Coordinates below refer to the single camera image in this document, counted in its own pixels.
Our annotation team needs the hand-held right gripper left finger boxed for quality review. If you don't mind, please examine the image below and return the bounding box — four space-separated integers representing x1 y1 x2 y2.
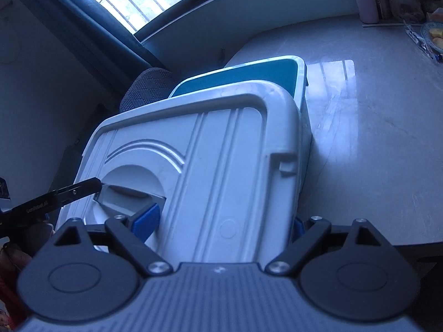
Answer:
52 204 173 277

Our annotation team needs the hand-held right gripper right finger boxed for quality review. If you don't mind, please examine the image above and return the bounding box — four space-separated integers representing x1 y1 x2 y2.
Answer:
266 216 392 277

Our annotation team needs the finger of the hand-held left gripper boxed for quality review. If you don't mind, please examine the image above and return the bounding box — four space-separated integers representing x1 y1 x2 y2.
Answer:
10 178 103 224

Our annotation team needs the white plastic bin lid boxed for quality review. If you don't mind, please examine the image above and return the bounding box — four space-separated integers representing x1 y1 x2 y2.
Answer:
57 79 300 264

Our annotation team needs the blue plastic storage bin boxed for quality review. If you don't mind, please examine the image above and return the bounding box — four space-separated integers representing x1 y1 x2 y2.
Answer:
168 55 315 246

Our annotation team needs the grey marble desktop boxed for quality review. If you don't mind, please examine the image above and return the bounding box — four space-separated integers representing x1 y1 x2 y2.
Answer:
221 13 443 261

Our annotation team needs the person's left hand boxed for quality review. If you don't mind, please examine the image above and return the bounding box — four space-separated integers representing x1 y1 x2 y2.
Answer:
0 242 33 275

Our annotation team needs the grey textured chair cushion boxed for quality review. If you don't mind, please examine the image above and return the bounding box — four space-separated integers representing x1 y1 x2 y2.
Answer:
119 67 178 113

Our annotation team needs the blue curtain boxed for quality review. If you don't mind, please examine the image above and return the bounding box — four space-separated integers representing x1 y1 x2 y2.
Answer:
12 0 164 77

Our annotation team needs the clear plastic wrapper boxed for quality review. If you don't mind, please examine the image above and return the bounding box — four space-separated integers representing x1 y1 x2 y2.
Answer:
403 21 442 63

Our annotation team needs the plate of cut fruit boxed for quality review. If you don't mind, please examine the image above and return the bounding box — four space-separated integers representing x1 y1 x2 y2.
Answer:
420 21 443 55

